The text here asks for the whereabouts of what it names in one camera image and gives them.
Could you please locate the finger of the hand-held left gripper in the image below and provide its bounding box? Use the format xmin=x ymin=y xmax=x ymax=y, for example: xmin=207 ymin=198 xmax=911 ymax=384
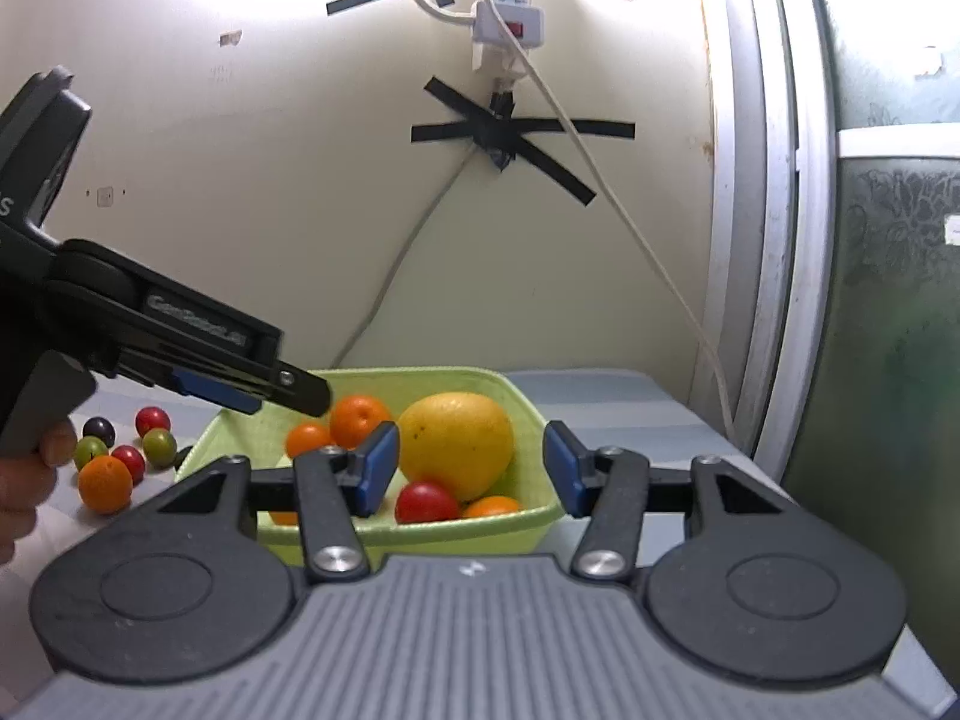
xmin=116 ymin=349 xmax=332 ymax=418

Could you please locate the person's left hand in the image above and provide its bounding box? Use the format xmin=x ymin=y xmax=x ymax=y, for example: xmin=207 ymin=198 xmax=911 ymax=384
xmin=0 ymin=420 xmax=78 ymax=565

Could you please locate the white power cable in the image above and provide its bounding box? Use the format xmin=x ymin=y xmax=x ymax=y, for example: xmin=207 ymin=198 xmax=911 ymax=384
xmin=478 ymin=0 xmax=743 ymax=440

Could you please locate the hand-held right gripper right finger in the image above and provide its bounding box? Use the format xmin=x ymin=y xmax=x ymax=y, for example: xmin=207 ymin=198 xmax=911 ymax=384
xmin=544 ymin=420 xmax=800 ymax=582

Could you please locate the green plastic basket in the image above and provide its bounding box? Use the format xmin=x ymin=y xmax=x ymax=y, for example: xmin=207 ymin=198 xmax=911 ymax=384
xmin=175 ymin=366 xmax=562 ymax=567

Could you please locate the black tape cross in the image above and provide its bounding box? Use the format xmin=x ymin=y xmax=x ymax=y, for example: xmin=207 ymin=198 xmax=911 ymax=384
xmin=409 ymin=76 xmax=637 ymax=208

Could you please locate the orange tangerine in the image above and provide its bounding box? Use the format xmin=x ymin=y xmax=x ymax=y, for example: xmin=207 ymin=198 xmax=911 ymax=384
xmin=330 ymin=396 xmax=395 ymax=449
xmin=78 ymin=456 xmax=134 ymax=515
xmin=286 ymin=422 xmax=335 ymax=460
xmin=461 ymin=496 xmax=522 ymax=519

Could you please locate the large yellow grapefruit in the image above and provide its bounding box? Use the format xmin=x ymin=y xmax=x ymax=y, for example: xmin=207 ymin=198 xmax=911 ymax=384
xmin=397 ymin=392 xmax=516 ymax=502

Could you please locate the grey cable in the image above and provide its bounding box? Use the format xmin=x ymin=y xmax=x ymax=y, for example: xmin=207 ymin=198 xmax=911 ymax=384
xmin=328 ymin=139 xmax=481 ymax=370

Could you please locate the frosted glass door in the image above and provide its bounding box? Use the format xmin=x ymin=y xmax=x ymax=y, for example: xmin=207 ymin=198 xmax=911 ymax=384
xmin=780 ymin=0 xmax=960 ymax=586

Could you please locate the white door frame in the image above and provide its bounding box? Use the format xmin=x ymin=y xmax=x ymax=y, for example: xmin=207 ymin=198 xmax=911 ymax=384
xmin=696 ymin=0 xmax=838 ymax=475

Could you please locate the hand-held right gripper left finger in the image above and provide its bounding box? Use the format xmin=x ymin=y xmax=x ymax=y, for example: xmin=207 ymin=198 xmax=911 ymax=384
xmin=154 ymin=421 xmax=400 ymax=582

